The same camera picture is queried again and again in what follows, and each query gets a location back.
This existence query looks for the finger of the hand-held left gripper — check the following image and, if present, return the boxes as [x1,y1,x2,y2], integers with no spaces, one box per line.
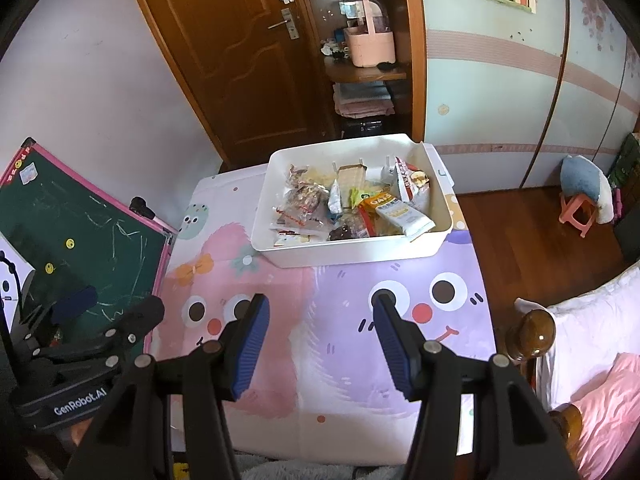
[50,285,98,326]
[102,296,166,356]

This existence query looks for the pink blanket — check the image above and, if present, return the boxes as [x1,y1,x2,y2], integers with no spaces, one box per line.
[570,352,640,480]

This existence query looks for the wooden corner shelf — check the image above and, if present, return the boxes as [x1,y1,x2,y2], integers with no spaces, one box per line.
[300,0,426,143]

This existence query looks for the metal door handle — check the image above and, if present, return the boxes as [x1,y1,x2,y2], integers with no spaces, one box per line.
[267,8,301,40]

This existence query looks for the white printed box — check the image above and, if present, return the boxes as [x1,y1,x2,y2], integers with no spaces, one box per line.
[0,234,37,331]

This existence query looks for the pink storage basket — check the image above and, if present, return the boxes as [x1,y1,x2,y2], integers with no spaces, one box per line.
[342,0,396,67]

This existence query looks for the blue white cushion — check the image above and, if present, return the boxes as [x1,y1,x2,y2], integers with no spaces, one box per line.
[560,155,615,225]

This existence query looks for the clear nut snack packet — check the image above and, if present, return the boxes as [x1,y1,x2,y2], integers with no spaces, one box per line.
[272,180,328,233]

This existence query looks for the pink plastic stool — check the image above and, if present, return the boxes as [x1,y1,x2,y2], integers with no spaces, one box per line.
[559,192,601,238]

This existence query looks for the folded towels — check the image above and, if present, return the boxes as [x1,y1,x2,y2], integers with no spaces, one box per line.
[332,82,396,118]

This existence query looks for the orange white oats packet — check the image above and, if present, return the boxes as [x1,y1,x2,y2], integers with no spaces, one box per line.
[360,191,436,238]

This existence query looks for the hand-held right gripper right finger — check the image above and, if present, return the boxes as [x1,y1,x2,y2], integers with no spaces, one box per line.
[371,293,581,480]

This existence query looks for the brown wooden bedpost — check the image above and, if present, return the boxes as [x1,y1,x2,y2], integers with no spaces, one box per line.
[547,402,583,443]
[505,309,557,366]

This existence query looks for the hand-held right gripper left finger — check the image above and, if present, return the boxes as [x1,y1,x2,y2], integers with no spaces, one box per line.
[64,293,271,480]

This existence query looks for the red white cake packet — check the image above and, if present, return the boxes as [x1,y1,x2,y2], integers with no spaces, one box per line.
[395,156,432,211]

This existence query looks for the green chalkboard pink frame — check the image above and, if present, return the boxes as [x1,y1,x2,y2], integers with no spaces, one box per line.
[0,137,178,321]

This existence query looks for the grey fleece cloth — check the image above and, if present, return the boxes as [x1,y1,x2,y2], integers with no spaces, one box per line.
[235,452,411,480]

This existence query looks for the white plastic bin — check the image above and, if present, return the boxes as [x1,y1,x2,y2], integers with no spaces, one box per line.
[250,133,456,268]

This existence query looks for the black bag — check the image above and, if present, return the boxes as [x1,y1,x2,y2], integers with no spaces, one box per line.
[614,205,640,261]

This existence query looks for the white pillow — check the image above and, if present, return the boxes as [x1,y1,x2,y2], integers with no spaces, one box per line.
[515,260,640,411]

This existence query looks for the pastel wardrobe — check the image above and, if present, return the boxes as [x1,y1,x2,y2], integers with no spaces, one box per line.
[417,0,640,193]

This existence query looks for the brown wooden door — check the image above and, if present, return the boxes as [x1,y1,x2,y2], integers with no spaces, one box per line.
[121,0,336,171]

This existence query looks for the cream biscuit packet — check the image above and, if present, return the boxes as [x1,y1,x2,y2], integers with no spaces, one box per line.
[336,164,368,188]

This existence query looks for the green printed bag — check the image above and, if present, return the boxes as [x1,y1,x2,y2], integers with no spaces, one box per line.
[607,132,640,191]

